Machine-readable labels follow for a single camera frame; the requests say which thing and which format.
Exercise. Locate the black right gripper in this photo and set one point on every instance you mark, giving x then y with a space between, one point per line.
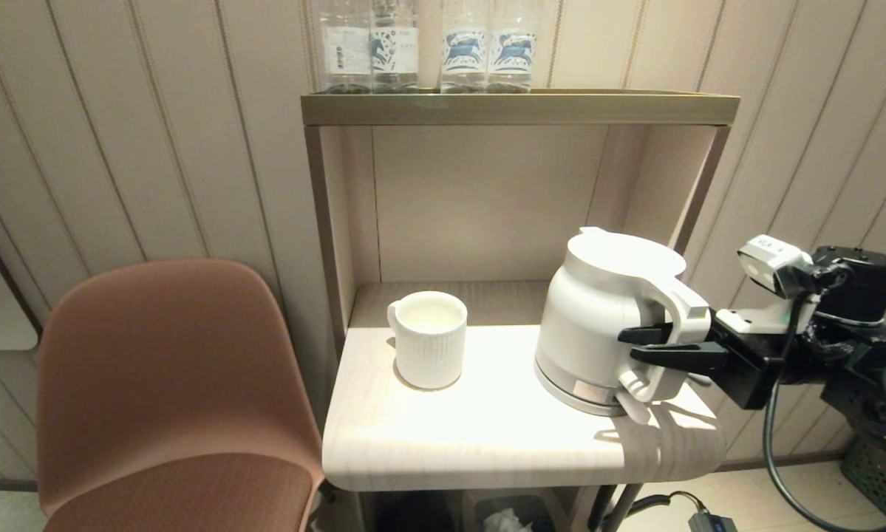
753 369

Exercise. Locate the white electric kettle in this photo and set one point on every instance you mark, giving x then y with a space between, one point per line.
598 318

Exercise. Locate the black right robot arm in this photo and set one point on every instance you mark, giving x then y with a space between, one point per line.
856 347

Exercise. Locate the white round kettle base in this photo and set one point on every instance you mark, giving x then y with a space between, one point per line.
570 404

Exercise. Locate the grey power adapter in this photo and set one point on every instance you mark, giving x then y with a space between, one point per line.
714 523

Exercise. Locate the beige wooden shelf table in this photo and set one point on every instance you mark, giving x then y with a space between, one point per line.
487 436

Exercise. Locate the white ribbed ceramic mug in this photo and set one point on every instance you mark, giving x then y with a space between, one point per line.
428 355

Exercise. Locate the white crumpled tissue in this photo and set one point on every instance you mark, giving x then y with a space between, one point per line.
505 522

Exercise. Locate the green mesh basket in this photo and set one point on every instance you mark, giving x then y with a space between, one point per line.
882 473

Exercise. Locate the clear bottle blue deer label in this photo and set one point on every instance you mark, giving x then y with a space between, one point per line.
513 48
465 48

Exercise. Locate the clear bottle blue dotted label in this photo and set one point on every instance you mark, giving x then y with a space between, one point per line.
394 48

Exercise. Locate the clear bottle white text label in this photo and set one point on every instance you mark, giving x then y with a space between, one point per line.
345 48

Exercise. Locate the pink plastic chair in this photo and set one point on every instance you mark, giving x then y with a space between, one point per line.
169 369

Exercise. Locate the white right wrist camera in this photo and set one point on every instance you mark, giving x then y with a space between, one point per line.
771 266

